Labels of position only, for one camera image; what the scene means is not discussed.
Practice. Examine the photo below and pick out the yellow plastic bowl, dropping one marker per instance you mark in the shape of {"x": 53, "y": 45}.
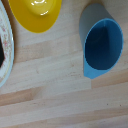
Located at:
{"x": 35, "y": 15}

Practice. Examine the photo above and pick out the blue plastic cup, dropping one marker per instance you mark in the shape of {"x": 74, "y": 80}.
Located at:
{"x": 101, "y": 46}

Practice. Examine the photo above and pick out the white floral rim plate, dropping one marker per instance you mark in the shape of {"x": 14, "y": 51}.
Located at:
{"x": 7, "y": 46}

